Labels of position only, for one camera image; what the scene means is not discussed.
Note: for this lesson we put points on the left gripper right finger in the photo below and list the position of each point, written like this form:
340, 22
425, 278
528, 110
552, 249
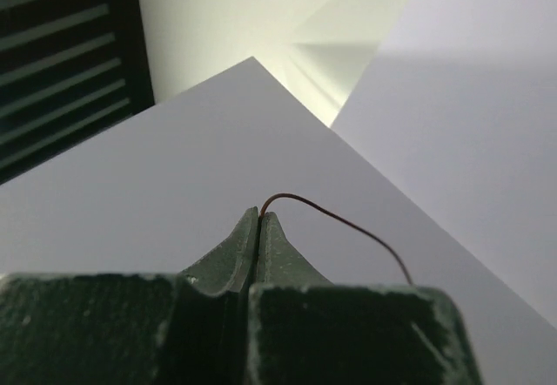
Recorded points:
302, 329

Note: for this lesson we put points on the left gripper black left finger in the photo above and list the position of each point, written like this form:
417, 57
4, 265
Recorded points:
129, 328

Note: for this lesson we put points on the dark slatted ceiling vent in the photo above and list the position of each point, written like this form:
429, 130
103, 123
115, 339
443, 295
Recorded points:
70, 69

